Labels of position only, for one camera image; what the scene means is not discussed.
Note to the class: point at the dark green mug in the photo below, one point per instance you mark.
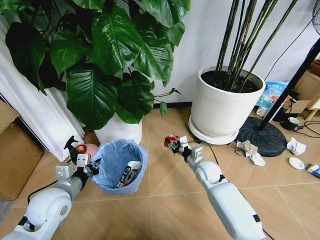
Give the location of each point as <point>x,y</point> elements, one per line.
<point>290,124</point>

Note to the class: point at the stacked brown cardboard boxes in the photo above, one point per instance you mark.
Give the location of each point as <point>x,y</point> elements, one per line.
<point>308,85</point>

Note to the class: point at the white curtain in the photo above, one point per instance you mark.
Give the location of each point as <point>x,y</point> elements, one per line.
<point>37,107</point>

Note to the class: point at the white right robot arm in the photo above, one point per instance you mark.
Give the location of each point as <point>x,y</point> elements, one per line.
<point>225,197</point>

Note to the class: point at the small white container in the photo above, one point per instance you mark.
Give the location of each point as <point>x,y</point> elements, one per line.
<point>262,111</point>

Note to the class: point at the large white round planter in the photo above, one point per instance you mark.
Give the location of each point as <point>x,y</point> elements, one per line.
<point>222,110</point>

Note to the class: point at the crumpled brown paper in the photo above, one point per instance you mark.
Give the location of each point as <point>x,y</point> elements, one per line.
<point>246,147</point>

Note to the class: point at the black and white snack wrapper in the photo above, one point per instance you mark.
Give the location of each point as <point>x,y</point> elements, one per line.
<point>128,173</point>

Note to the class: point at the blue and yellow packet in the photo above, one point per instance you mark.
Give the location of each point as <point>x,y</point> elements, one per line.
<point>314,170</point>

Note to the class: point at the white planter saucer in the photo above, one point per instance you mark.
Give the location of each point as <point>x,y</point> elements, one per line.
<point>200,135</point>

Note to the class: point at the blue and white plastic bag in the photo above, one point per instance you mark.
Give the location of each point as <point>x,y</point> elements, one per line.
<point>272,93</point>

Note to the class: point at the white cylindrical plant pot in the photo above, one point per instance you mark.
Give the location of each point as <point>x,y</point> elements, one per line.
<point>120,132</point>

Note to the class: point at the black spray bottle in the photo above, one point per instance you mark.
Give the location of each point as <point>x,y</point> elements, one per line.
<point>71,147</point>

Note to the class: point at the large green leafy plant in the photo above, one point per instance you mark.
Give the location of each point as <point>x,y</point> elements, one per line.
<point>105,50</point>

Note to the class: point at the crumpled white tissue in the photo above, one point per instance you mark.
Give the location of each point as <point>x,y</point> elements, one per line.
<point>257,160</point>

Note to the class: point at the trash bin with blue bag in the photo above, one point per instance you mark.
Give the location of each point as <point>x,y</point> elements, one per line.
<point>112,157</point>

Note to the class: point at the crushed red can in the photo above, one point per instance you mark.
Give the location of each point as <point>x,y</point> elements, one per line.
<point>168,141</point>

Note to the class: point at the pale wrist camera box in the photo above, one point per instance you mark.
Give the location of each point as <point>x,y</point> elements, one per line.
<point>183,141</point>
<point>82,160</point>

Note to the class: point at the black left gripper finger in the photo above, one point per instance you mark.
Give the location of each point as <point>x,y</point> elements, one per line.
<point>96,162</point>
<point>95,173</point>

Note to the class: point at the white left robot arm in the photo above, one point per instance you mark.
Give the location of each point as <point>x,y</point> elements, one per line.
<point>47,207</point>

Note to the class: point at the tall dark bamboo stems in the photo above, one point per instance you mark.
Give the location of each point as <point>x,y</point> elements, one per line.
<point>236,50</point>

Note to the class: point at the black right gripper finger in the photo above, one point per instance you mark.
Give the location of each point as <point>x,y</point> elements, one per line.
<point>174,140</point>
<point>175,150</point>

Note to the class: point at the small white round lid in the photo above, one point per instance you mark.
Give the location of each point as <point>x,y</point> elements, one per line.
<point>296,163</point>

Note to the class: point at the large brown cardboard box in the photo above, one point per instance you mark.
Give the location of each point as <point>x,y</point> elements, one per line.
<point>17,155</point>

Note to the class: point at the crumpled white paper ball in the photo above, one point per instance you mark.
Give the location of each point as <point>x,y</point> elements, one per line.
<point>296,146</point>

